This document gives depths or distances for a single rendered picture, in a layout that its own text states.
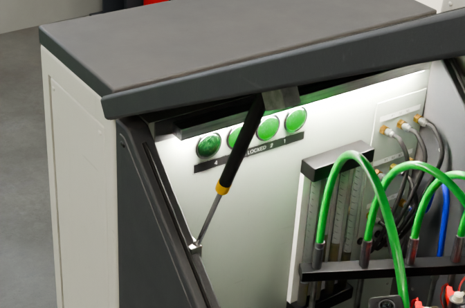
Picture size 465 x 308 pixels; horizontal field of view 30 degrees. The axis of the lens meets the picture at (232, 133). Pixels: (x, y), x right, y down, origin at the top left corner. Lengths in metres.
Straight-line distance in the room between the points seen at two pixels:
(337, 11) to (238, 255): 0.49
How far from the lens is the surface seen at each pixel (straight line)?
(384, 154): 1.72
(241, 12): 1.62
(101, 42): 1.48
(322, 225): 1.56
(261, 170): 1.52
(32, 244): 3.51
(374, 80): 1.56
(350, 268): 1.64
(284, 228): 1.64
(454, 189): 1.41
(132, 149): 1.32
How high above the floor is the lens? 2.10
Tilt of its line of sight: 30 degrees down
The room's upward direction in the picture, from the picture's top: 3 degrees clockwise
